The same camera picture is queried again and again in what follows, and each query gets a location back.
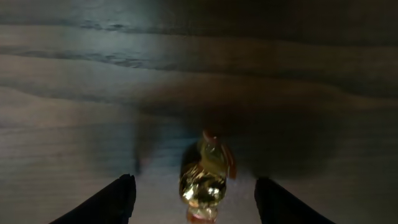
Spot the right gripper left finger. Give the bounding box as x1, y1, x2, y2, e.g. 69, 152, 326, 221
49, 174, 137, 224

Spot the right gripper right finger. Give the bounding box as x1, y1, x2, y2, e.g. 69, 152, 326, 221
254, 177, 337, 224

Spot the gold wrapped candy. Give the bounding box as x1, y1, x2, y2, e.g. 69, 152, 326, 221
178, 129, 238, 224

